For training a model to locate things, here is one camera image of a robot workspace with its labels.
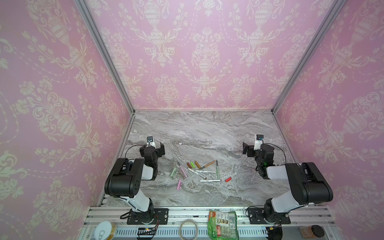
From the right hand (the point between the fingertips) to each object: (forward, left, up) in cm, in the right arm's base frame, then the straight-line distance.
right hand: (252, 142), depth 94 cm
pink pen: (-14, +44, -7) cm, 46 cm away
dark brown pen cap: (-10, +40, -7) cm, 42 cm away
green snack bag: (-42, +25, -5) cm, 49 cm away
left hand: (+2, +62, 0) cm, 62 cm away
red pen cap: (-20, +18, -8) cm, 28 cm away
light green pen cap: (-14, +50, -6) cm, 52 cm away
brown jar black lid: (-47, -12, +1) cm, 48 cm away
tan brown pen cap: (-10, +35, -7) cm, 37 cm away
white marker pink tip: (-20, +28, -7) cm, 35 cm away
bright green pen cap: (-10, +38, -7) cm, 40 cm away
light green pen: (-14, +23, -7) cm, 28 cm away
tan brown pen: (-10, +28, -7) cm, 30 cm away
